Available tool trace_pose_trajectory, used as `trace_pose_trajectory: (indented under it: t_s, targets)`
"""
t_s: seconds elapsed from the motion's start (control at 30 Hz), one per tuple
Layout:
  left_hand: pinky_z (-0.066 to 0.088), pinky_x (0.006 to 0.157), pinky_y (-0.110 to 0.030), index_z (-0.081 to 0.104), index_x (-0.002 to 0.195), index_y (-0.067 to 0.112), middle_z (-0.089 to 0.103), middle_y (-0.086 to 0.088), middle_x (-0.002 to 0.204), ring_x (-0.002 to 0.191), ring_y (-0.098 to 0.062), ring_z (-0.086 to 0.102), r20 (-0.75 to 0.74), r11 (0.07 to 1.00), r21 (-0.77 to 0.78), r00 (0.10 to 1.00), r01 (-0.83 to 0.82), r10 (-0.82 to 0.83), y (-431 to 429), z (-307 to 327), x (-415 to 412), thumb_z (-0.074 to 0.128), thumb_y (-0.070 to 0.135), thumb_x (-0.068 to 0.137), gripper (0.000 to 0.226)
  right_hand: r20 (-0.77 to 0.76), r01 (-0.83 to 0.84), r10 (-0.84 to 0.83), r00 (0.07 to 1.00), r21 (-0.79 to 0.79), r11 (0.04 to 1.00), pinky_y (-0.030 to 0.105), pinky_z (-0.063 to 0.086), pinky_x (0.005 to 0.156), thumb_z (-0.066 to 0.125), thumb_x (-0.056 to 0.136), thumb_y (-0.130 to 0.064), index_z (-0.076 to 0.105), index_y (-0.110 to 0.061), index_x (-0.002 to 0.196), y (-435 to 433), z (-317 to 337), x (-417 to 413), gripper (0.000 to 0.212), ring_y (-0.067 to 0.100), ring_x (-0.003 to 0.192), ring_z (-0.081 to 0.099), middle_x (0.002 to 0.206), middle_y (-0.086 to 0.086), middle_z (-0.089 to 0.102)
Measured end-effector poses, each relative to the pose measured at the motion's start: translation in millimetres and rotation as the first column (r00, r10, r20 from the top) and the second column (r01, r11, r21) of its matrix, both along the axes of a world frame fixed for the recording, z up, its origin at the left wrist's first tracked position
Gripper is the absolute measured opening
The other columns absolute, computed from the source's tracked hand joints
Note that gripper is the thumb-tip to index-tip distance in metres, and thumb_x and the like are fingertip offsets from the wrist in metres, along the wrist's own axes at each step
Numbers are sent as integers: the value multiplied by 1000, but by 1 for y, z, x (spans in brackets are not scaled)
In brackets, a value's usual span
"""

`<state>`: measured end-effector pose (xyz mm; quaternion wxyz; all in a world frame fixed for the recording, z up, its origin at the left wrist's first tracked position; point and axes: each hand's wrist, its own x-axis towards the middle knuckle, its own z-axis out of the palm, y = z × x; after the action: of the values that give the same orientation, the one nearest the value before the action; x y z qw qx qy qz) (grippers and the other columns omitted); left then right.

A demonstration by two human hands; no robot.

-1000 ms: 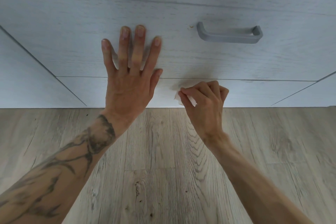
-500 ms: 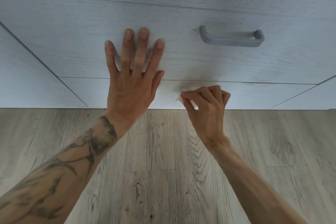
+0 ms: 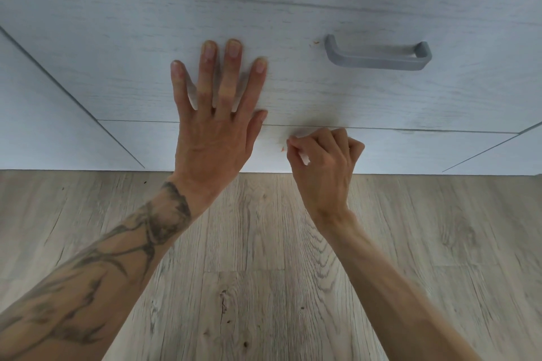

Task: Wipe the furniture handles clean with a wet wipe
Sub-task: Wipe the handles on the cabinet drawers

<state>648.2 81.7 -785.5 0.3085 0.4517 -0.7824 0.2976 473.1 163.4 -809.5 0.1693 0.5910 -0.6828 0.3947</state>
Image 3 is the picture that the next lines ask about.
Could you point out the person's right hand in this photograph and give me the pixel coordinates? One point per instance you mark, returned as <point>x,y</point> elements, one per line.
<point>326,174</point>

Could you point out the person's left hand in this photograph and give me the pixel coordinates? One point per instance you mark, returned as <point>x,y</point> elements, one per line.
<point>211,149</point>

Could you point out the person's right forearm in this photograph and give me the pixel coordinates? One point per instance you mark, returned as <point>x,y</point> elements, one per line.
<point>394,301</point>

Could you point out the person's left forearm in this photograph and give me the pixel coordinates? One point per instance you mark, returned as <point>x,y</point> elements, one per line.
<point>93,280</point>

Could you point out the white cabinet door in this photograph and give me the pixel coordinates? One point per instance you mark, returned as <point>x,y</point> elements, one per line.
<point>42,128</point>
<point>508,157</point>

